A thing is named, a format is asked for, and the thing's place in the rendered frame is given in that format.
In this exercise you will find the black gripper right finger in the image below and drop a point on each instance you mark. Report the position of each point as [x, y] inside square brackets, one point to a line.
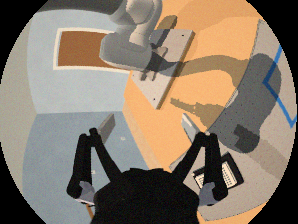
[214, 187]

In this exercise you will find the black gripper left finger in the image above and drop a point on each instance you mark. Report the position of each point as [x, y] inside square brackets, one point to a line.
[80, 185]

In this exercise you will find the blue tape outline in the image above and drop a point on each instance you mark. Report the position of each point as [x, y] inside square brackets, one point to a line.
[291, 123]

